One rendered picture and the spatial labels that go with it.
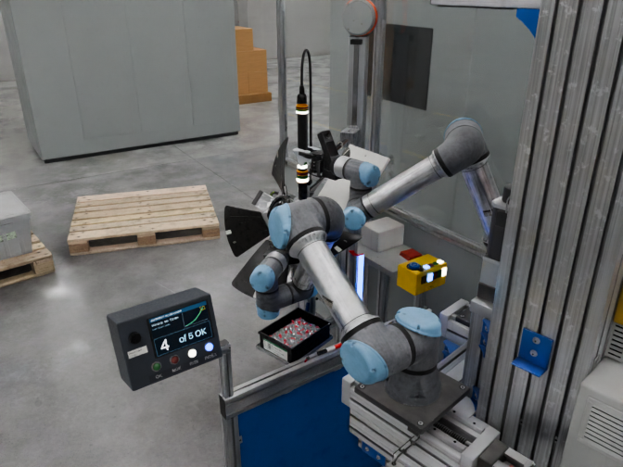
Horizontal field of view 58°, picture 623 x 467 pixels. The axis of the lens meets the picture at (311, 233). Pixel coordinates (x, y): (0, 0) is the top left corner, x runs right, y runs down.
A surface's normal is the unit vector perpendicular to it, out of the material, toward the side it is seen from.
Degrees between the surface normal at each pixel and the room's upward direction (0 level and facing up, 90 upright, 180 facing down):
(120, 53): 90
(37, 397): 0
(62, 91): 90
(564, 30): 90
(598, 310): 90
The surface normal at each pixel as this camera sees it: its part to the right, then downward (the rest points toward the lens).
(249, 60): 0.54, 0.35
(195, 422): 0.00, -0.91
